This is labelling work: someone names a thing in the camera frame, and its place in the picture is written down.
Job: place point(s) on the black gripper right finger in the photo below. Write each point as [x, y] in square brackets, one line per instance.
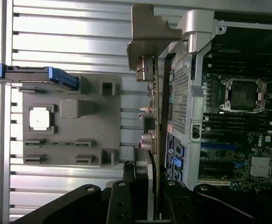
[178, 203]

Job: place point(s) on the grey open PC case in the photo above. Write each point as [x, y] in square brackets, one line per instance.
[194, 98]

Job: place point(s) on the blue case latch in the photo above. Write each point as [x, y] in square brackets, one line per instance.
[177, 161]

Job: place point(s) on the silver chipset heatsink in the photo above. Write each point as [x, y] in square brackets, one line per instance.
[262, 166]

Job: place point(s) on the blue expansion slot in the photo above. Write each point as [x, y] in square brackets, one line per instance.
[217, 147]

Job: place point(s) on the hard disk with blue carrier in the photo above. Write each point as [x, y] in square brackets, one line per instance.
[28, 72]

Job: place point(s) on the silver CPU chip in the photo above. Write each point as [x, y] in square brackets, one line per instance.
[39, 119]

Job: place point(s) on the green motherboard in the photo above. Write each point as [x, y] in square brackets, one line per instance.
[255, 144]

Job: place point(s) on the grey plastic parts rack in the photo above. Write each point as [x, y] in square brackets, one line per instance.
[80, 130]

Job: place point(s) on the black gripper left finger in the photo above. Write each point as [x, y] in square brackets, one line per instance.
[122, 203]

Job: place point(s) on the metal CPU socket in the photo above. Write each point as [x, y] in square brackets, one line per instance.
[243, 95]

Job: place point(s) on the white expansion slot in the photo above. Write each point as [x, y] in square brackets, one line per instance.
[213, 180]

